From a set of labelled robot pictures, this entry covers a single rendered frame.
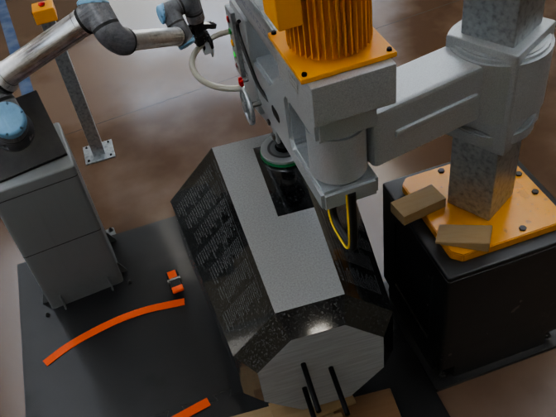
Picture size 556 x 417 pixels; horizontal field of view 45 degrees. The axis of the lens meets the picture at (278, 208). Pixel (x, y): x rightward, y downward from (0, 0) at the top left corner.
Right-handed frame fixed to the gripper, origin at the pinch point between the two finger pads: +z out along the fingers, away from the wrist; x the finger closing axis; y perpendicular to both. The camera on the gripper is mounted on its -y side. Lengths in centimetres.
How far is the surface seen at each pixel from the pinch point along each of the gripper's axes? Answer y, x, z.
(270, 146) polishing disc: 32, 77, 1
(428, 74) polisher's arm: 21, 152, -61
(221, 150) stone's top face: 46, 58, 3
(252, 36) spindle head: 36, 86, -61
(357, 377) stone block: 80, 162, 41
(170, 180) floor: 31, -36, 92
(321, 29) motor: 59, 145, -98
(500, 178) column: 0, 169, -6
